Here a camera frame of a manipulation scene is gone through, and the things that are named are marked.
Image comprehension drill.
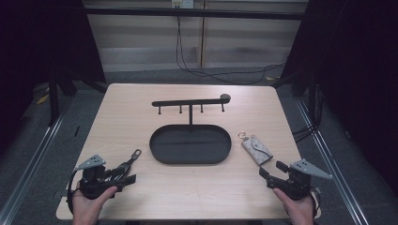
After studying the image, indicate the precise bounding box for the black key rack with tray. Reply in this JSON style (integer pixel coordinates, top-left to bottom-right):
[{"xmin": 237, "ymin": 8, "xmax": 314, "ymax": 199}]
[{"xmin": 148, "ymin": 93, "xmax": 233, "ymax": 166}]

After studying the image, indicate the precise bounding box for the dark curtain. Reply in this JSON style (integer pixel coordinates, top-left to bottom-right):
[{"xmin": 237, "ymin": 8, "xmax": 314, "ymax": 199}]
[
  {"xmin": 281, "ymin": 0, "xmax": 398, "ymax": 196},
  {"xmin": 0, "ymin": 0, "xmax": 107, "ymax": 154}
]

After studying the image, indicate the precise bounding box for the metal floor rail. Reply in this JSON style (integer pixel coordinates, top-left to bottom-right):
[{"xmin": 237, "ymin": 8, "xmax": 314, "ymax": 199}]
[
  {"xmin": 0, "ymin": 99, "xmax": 74, "ymax": 225},
  {"xmin": 295, "ymin": 97, "xmax": 371, "ymax": 225}
]

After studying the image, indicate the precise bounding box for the black stand leg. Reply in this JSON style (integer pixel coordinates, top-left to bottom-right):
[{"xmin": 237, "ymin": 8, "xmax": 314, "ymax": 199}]
[{"xmin": 47, "ymin": 69, "xmax": 61, "ymax": 127}]

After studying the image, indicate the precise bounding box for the black horizontal bar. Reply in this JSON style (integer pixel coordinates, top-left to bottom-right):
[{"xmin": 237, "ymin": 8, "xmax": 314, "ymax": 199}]
[{"xmin": 84, "ymin": 7, "xmax": 307, "ymax": 21}]

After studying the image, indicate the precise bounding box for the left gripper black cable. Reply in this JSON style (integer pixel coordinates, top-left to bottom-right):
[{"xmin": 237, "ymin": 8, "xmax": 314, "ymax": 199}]
[{"xmin": 66, "ymin": 170, "xmax": 80, "ymax": 215}]

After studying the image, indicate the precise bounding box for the person's left hand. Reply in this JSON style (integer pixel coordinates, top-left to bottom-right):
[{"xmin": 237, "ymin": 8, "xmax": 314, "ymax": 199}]
[{"xmin": 72, "ymin": 186, "xmax": 118, "ymax": 225}]

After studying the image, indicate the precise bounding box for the person's right hand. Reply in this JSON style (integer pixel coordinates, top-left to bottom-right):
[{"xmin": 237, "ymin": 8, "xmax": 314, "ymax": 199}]
[{"xmin": 272, "ymin": 187, "xmax": 316, "ymax": 225}]

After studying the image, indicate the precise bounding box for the black hanging power cable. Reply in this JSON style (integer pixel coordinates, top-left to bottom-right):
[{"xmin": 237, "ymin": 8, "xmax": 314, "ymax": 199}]
[{"xmin": 175, "ymin": 15, "xmax": 286, "ymax": 86}]

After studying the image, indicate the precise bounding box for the grey patterned key case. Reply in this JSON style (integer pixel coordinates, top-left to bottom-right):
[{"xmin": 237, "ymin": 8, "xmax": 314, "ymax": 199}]
[{"xmin": 237, "ymin": 130, "xmax": 274, "ymax": 167}]

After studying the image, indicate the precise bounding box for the yellow scrap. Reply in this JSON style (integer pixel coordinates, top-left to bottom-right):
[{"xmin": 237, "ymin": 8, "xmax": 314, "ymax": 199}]
[{"xmin": 36, "ymin": 93, "xmax": 51, "ymax": 106}]

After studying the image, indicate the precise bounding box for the black key with strap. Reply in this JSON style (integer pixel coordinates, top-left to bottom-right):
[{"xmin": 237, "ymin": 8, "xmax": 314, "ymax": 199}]
[{"xmin": 104, "ymin": 148, "xmax": 143, "ymax": 183}]

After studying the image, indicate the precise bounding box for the white wall socket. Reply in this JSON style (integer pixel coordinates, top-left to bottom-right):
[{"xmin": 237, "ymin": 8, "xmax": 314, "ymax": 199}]
[{"xmin": 171, "ymin": 0, "xmax": 195, "ymax": 9}]

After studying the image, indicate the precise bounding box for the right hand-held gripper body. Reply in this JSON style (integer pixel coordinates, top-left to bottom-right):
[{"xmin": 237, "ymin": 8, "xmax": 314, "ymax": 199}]
[{"xmin": 267, "ymin": 158, "xmax": 333, "ymax": 202}]

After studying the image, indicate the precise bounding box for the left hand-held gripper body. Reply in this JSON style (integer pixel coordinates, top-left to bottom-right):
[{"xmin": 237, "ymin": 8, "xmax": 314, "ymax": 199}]
[{"xmin": 74, "ymin": 154, "xmax": 128, "ymax": 201}]

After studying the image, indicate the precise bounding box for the bundle of black floor cables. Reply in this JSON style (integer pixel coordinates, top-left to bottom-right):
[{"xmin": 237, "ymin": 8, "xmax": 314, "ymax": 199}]
[{"xmin": 291, "ymin": 85, "xmax": 324, "ymax": 143}]

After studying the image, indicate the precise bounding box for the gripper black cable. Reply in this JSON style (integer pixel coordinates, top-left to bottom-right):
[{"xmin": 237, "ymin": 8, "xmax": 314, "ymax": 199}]
[
  {"xmin": 310, "ymin": 187, "xmax": 322, "ymax": 219},
  {"xmin": 66, "ymin": 170, "xmax": 80, "ymax": 215}
]

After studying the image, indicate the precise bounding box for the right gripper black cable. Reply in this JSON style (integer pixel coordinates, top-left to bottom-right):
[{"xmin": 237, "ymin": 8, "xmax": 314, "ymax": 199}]
[{"xmin": 310, "ymin": 187, "xmax": 322, "ymax": 219}]

